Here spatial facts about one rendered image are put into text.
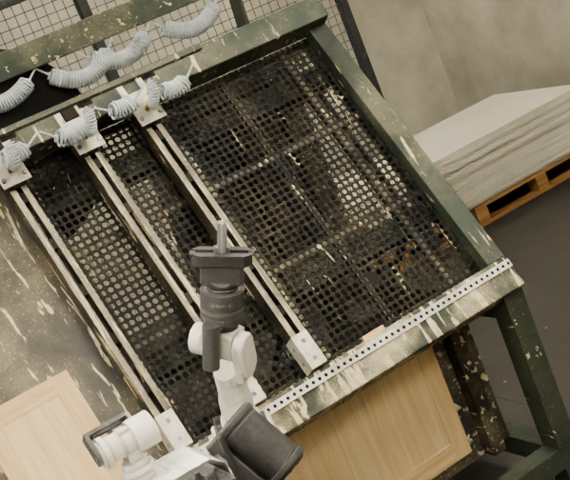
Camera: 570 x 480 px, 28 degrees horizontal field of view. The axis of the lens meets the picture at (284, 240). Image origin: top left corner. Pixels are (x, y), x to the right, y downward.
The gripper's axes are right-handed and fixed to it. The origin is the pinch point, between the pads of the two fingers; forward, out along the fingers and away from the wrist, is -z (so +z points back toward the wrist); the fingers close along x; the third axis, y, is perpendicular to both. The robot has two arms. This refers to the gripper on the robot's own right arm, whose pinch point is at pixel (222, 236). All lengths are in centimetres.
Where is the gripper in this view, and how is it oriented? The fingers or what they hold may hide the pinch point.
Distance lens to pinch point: 226.6
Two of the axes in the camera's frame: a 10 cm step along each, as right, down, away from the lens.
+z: -0.2, 9.3, 3.6
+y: -0.1, -3.7, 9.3
